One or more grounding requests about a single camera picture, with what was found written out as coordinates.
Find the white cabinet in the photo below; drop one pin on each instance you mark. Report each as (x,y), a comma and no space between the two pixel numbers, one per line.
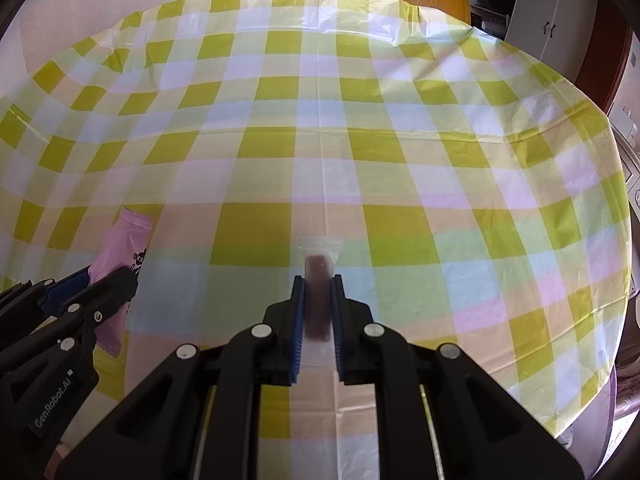
(545,15)

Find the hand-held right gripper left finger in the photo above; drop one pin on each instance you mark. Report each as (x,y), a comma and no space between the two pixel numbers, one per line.
(298,330)

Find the red-brown door frame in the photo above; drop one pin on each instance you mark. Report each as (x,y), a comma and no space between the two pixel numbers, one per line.
(607,65)

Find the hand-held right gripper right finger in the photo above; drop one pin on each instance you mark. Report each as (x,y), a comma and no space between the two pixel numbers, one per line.
(337,330)

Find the green checkered tablecloth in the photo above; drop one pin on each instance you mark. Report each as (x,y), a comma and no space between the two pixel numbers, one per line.
(400,185)

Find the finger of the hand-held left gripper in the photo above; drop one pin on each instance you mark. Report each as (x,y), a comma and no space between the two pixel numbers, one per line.
(107,295)
(65,292)

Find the clear packet with brown snack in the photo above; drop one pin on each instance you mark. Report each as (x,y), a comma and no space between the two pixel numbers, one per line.
(318,305)

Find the pink snack packet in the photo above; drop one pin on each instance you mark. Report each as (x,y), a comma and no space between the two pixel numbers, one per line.
(122,255)

